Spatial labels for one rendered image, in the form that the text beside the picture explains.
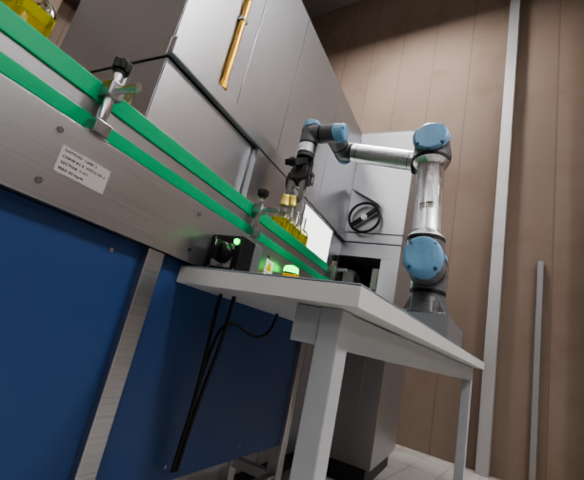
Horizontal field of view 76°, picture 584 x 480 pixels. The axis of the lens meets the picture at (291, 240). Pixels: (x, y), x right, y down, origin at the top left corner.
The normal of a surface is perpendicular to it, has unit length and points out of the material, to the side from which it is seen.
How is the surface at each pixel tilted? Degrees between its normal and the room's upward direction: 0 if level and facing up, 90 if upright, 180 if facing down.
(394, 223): 90
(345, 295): 90
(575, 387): 90
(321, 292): 90
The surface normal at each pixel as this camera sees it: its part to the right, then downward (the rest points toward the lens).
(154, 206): 0.89, 0.07
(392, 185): -0.42, -0.32
